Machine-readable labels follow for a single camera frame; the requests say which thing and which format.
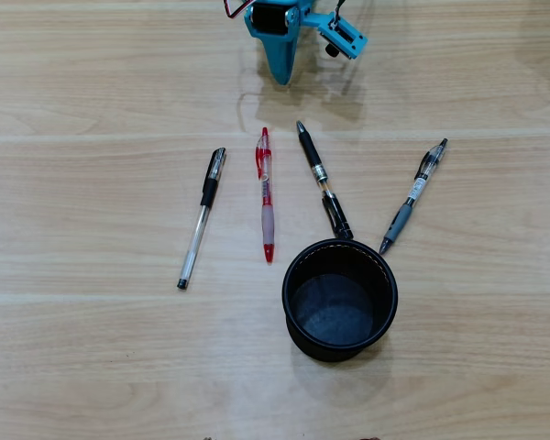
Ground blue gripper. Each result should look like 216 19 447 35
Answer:
243 0 325 87

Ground black pen with clip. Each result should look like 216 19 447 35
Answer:
295 120 355 241

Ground clear pen with black cap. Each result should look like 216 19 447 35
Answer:
177 147 226 291

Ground red retractable pen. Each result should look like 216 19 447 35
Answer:
255 126 276 264

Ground clear pen with grey grip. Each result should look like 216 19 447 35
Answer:
378 137 449 256

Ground black round pen holder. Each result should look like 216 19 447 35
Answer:
281 237 399 364

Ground red white black servo wires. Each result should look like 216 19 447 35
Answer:
223 0 251 21

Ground blue wrist camera box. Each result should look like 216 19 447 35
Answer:
317 11 369 60

